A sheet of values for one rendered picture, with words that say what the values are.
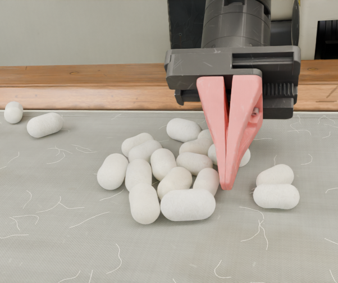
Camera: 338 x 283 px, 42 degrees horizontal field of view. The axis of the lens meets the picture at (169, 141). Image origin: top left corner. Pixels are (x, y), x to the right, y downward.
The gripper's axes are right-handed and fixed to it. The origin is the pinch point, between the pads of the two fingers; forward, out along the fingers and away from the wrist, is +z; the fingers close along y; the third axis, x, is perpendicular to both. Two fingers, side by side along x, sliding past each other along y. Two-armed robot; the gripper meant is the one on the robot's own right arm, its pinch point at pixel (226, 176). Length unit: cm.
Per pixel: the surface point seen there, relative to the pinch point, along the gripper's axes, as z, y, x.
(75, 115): -11.4, -19.3, 11.5
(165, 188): 1.4, -4.3, -0.6
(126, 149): -3.8, -9.5, 4.0
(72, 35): -135, -104, 145
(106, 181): 0.5, -9.4, 0.5
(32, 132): -6.6, -20.9, 6.4
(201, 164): -1.8, -2.3, 2.2
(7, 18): -139, -140, 134
